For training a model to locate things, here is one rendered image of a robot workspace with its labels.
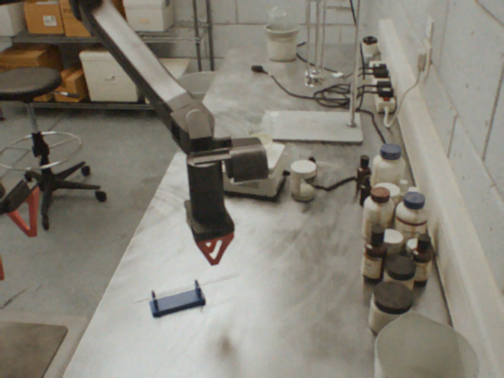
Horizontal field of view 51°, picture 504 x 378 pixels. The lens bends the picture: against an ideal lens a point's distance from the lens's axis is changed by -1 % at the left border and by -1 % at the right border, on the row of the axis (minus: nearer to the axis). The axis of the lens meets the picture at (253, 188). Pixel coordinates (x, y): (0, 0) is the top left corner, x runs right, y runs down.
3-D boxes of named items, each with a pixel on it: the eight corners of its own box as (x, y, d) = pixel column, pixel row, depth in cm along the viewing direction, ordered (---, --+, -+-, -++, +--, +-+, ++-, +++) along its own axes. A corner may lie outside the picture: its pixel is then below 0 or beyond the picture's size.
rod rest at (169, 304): (152, 317, 94) (150, 302, 93) (148, 304, 97) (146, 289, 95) (206, 302, 97) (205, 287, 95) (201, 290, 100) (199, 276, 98)
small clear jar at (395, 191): (384, 204, 123) (387, 179, 120) (402, 215, 119) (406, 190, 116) (365, 211, 121) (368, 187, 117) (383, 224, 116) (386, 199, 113)
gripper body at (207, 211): (219, 202, 95) (217, 166, 91) (236, 234, 86) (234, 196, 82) (184, 209, 93) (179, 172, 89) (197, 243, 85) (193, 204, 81)
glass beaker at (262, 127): (246, 160, 126) (244, 127, 121) (247, 147, 131) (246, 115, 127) (276, 159, 125) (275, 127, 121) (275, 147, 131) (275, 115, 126)
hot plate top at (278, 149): (223, 165, 125) (223, 161, 124) (240, 142, 134) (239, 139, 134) (273, 171, 122) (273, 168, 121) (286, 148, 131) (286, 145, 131)
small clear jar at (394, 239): (376, 249, 109) (379, 228, 106) (399, 250, 109) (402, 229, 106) (378, 263, 105) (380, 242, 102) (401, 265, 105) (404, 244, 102)
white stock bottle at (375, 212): (356, 229, 115) (360, 186, 109) (382, 224, 116) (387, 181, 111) (368, 245, 110) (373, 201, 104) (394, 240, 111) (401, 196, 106)
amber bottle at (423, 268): (403, 273, 103) (409, 232, 97) (421, 269, 103) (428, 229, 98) (412, 286, 99) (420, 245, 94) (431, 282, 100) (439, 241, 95)
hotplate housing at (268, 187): (195, 190, 130) (192, 162, 126) (214, 165, 141) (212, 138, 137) (283, 203, 125) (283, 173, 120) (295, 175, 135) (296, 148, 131)
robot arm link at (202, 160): (182, 145, 85) (187, 162, 80) (225, 140, 86) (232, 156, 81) (186, 183, 88) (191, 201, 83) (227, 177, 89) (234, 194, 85)
